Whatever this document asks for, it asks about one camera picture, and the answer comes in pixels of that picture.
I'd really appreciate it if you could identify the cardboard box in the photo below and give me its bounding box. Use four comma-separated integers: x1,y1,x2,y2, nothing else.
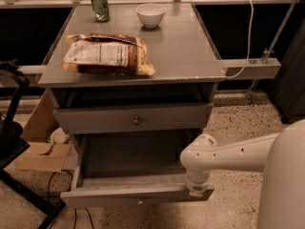
14,93,77,172

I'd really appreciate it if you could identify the grey top drawer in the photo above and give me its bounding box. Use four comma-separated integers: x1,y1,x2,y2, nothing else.
53,103,213,135

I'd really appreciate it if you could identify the white cable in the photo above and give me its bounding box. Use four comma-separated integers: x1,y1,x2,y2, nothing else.
224,0,254,80

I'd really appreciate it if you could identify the black floor cable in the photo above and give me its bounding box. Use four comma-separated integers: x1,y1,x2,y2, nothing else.
47,169,95,229

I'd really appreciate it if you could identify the grey drawer cabinet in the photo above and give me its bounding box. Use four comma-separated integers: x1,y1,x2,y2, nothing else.
37,2,226,177

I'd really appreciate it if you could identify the grey drawer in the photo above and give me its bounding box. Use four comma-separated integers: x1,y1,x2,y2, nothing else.
61,133,214,208
53,103,213,135

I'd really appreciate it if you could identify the brown chip bag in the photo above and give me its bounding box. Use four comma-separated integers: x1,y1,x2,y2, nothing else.
62,33,155,76

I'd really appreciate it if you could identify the white round object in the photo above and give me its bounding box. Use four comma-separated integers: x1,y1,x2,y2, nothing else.
51,128,70,144

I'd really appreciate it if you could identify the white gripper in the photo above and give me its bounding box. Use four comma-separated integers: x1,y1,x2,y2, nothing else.
185,171,210,198

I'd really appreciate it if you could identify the black stand frame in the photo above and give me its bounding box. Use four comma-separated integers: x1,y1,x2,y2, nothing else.
0,62,65,229

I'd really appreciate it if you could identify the white bowl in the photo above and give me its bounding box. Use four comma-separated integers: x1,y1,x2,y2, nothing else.
135,3,166,29

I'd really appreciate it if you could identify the green soda can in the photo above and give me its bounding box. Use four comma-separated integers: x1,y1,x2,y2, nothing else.
91,0,110,22

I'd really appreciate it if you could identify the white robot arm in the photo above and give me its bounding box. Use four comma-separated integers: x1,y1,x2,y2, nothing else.
180,120,305,229

